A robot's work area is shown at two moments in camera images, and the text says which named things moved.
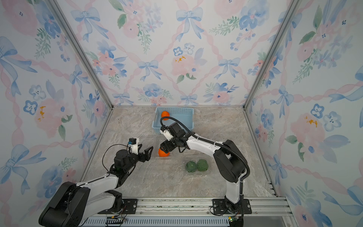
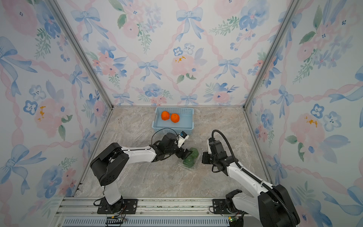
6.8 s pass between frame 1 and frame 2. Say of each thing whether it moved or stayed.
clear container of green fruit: moved
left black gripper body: moved
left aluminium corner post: stayed
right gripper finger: moved
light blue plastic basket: stayed
